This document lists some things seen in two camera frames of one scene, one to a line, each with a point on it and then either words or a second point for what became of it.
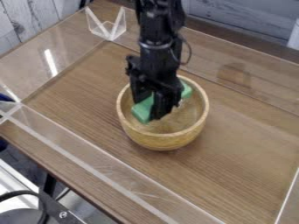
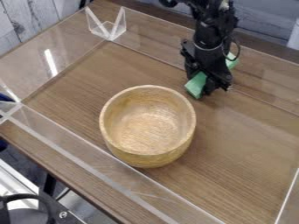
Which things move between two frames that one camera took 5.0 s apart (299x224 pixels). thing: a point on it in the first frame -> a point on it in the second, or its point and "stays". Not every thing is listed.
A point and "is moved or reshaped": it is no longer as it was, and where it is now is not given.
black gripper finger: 142,87 -> 191,72
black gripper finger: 163,102 -> 211,85
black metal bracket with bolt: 56,211 stays
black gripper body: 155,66 -> 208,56
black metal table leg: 50,185 stays
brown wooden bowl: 174,132 is moved or reshaped
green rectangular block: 142,110 -> 195,85
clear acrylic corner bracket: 107,30 stays
